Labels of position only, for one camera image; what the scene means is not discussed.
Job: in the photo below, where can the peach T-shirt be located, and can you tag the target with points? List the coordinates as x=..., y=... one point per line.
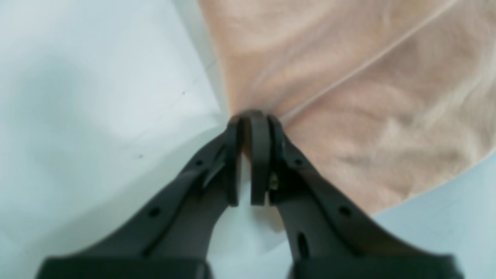
x=388, y=99

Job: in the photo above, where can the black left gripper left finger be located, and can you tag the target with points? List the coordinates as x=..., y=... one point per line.
x=168, y=238

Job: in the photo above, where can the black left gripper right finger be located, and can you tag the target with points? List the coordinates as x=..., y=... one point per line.
x=330, y=237

